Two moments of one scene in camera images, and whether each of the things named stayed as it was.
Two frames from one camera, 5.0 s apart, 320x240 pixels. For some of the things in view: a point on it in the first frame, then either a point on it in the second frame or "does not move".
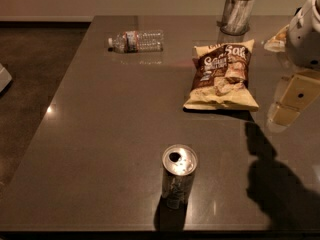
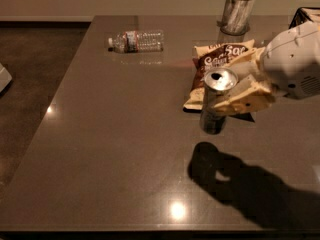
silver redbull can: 178,166 -> 218,83
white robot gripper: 305,42 -> 293,65
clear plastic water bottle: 137,41 does not move
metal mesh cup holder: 236,16 does not move
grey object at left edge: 5,78 does not move
